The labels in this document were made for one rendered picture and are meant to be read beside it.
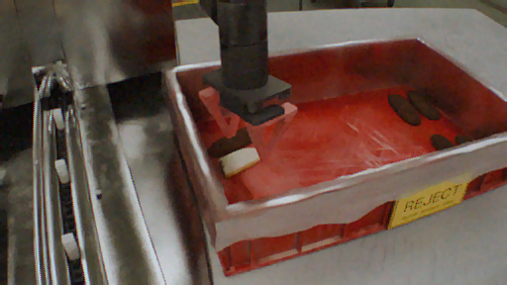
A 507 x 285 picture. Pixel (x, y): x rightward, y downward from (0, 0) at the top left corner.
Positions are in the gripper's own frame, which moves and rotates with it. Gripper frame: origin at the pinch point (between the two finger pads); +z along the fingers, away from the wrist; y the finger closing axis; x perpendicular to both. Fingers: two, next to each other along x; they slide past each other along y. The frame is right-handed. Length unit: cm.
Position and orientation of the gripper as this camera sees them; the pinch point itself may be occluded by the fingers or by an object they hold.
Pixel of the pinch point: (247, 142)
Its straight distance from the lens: 56.6
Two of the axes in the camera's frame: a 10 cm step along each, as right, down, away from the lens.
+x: -7.7, 3.7, -5.2
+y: -6.4, -4.2, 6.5
